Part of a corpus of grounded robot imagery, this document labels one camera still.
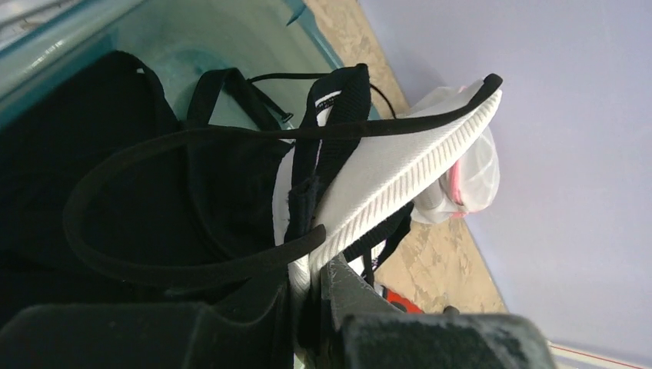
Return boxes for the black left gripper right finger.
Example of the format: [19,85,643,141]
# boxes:
[321,257,556,368]

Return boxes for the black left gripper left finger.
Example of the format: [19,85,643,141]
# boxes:
[1,278,293,368]

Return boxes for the white bra black straps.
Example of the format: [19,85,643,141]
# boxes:
[62,63,504,307]

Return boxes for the black bra in bin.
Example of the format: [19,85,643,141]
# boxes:
[0,51,297,327]

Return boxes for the pink trimmed mesh laundry bag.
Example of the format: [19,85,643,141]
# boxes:
[400,78,503,224]

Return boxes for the teal plastic bin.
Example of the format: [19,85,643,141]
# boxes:
[1,1,343,126]

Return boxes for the red handled adjustable wrench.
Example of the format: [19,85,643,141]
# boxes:
[382,286,424,314]

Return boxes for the white PVC pipe frame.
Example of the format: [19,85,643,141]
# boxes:
[547,341,650,369]

